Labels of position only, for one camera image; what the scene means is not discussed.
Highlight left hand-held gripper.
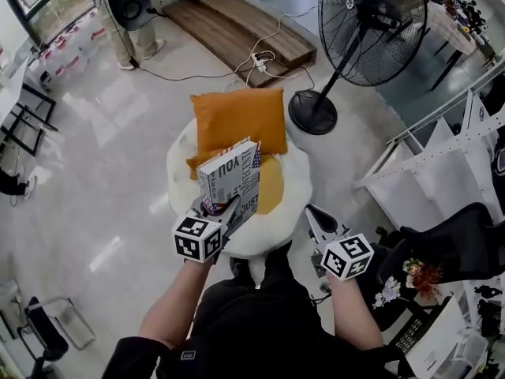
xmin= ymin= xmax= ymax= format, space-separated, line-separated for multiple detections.
xmin=171 ymin=194 xmax=245 ymax=266

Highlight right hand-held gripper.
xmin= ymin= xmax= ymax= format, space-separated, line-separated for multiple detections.
xmin=305 ymin=205 xmax=376 ymax=281

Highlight stars and stripes book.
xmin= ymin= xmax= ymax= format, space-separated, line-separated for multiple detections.
xmin=196 ymin=135 xmax=264 ymax=228

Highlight white round fluffy chair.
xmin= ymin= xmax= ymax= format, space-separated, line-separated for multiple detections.
xmin=165 ymin=120 xmax=316 ymax=282

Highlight person's right forearm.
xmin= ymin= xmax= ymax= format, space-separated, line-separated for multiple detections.
xmin=325 ymin=276 xmax=386 ymax=349

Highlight person's left forearm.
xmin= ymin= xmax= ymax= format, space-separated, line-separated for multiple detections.
xmin=137 ymin=257 xmax=222 ymax=351

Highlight small orange cushion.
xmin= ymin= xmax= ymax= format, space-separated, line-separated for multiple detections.
xmin=185 ymin=147 xmax=223 ymax=181

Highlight person's right shoe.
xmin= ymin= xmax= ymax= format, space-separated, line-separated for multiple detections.
xmin=264 ymin=243 xmax=295 ymax=276

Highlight person's shoe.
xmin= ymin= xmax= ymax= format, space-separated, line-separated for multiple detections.
xmin=264 ymin=243 xmax=295 ymax=276
xmin=230 ymin=256 xmax=256 ymax=288

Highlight person's left shoe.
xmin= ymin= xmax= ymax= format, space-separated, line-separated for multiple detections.
xmin=230 ymin=256 xmax=256 ymax=288

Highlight large orange cushion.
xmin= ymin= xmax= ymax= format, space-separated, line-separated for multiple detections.
xmin=189 ymin=87 xmax=289 ymax=161

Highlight white flower bunch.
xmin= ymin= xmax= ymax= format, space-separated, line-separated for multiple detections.
xmin=372 ymin=276 xmax=410 ymax=310

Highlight orange dried plant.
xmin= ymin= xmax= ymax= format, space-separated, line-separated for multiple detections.
xmin=410 ymin=261 xmax=445 ymax=302

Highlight person's black clothing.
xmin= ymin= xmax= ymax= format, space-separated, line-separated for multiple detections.
xmin=100 ymin=245 xmax=411 ymax=379

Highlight black office chair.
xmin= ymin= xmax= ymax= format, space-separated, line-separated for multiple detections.
xmin=372 ymin=201 xmax=505 ymax=291

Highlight black keyboard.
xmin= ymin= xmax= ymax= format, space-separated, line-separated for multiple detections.
xmin=394 ymin=317 xmax=426 ymax=355

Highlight white power strip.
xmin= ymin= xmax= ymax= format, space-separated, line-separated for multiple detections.
xmin=251 ymin=51 xmax=275 ymax=73

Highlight white metal shelf rack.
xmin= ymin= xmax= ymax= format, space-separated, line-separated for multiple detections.
xmin=353 ymin=59 xmax=505 ymax=232

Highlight white paper booklet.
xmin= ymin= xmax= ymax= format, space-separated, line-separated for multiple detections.
xmin=406 ymin=294 xmax=475 ymax=379

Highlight wooden steps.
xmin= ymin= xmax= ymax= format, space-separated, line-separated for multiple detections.
xmin=161 ymin=0 xmax=318 ymax=89

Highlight black device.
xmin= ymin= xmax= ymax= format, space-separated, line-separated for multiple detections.
xmin=472 ymin=284 xmax=505 ymax=340

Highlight cluster of red-label water bottles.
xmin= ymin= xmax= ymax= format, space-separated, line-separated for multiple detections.
xmin=35 ymin=6 xmax=110 ymax=81

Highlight black standing fan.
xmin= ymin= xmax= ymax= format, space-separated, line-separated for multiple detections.
xmin=287 ymin=0 xmax=431 ymax=136

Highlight black round case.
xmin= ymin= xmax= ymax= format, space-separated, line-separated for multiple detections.
xmin=107 ymin=0 xmax=153 ymax=32

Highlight white plastic bag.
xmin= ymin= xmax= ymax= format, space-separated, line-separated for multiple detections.
xmin=0 ymin=278 xmax=25 ymax=331

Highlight white table black legs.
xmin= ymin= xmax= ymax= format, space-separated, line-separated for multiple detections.
xmin=0 ymin=55 xmax=59 ymax=158

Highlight white cluttered table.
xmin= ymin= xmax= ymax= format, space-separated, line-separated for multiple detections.
xmin=425 ymin=0 xmax=505 ymax=91

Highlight black framed window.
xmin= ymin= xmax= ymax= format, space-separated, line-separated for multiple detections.
xmin=0 ymin=0 xmax=98 ymax=53

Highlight black cable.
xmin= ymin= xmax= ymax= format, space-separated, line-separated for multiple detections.
xmin=128 ymin=47 xmax=316 ymax=94

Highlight white cable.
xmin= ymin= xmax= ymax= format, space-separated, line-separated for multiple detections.
xmin=235 ymin=13 xmax=284 ymax=88

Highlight black folding chair chrome frame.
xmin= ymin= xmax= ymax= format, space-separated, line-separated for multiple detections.
xmin=22 ymin=294 xmax=96 ymax=379

